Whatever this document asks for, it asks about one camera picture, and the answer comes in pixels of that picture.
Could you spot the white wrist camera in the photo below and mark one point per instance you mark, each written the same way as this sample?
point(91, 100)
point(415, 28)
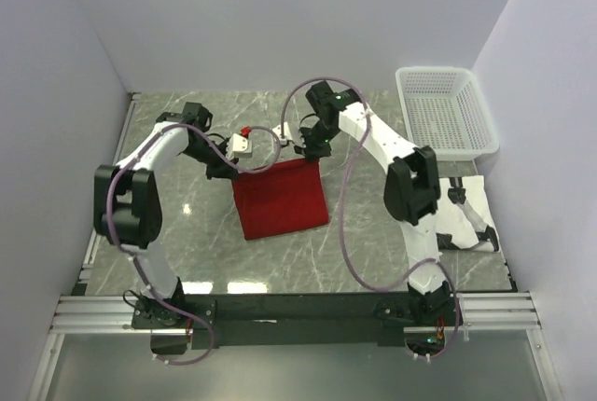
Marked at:
point(240, 146)
point(284, 135)

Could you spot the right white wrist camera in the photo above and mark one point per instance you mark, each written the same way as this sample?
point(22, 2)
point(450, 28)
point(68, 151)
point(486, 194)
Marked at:
point(284, 135)

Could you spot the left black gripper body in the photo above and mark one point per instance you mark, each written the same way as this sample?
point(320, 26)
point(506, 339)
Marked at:
point(209, 154)

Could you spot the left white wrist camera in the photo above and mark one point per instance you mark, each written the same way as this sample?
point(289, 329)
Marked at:
point(240, 146)

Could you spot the white perforated plastic basket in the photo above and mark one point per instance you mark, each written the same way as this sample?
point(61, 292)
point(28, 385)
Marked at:
point(444, 107)

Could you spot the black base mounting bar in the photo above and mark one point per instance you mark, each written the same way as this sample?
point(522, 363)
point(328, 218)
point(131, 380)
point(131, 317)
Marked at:
point(208, 322)

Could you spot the red t-shirt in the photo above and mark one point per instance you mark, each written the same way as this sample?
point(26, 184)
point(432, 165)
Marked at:
point(287, 198)

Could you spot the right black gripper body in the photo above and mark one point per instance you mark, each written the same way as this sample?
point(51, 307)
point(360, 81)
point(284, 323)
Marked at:
point(317, 140)

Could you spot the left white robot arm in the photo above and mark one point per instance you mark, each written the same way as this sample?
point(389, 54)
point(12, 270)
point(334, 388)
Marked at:
point(126, 201)

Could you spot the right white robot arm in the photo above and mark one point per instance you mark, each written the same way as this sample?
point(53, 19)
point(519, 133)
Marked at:
point(411, 190)

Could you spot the white printed folded t-shirt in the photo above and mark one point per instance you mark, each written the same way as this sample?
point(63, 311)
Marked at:
point(464, 220)

